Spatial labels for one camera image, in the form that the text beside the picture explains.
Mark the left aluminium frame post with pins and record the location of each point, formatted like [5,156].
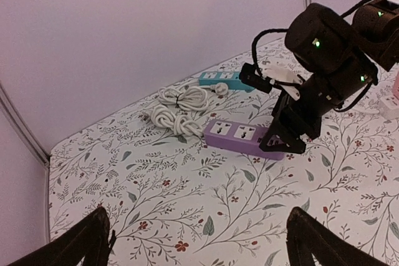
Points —
[21,128]

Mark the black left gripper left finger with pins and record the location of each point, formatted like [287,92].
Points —
[88,242]

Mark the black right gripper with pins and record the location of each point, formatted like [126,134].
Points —
[293,118]

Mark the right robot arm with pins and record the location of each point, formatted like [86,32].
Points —
[342,53]

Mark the white power strip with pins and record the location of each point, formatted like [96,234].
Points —
[387,108]

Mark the teal power strip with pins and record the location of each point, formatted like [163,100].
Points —
[229,79]

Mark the floral patterned table mat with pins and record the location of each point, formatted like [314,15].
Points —
[173,200]

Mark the purple power strip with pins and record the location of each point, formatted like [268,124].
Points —
[238,137]

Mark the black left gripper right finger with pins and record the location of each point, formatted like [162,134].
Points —
[308,241]

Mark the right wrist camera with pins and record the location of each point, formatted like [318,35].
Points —
[267,79]

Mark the light pink cube socket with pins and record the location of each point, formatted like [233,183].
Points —
[395,88]

